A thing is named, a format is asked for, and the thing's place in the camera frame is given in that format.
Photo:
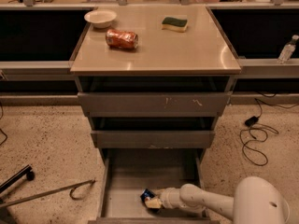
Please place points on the clear plastic bottle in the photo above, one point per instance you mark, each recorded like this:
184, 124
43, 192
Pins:
288, 50

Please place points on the green yellow sponge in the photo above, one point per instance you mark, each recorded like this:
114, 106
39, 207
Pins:
174, 24

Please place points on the blue pepsi can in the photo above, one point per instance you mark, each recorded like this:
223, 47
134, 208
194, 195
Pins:
147, 194

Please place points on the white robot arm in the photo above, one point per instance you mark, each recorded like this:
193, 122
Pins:
256, 201

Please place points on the orange soda can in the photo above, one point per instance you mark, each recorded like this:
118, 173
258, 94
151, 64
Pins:
121, 39

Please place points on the middle grey drawer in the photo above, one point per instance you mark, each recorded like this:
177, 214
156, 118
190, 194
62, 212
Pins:
152, 139

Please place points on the grey drawer cabinet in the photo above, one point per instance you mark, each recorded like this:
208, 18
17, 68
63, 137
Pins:
198, 60

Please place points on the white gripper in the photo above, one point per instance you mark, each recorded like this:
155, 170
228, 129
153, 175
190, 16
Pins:
167, 197

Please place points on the bottom grey open drawer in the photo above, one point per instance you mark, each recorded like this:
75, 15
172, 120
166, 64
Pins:
129, 171

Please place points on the black chair leg with caster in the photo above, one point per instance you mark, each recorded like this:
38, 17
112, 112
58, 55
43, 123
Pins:
26, 171

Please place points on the white bowl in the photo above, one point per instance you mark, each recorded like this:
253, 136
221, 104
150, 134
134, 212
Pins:
100, 18

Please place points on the metal rod with hook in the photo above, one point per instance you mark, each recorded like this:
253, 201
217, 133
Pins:
72, 189

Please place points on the top grey drawer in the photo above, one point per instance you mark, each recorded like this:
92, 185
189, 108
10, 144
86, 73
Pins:
153, 104

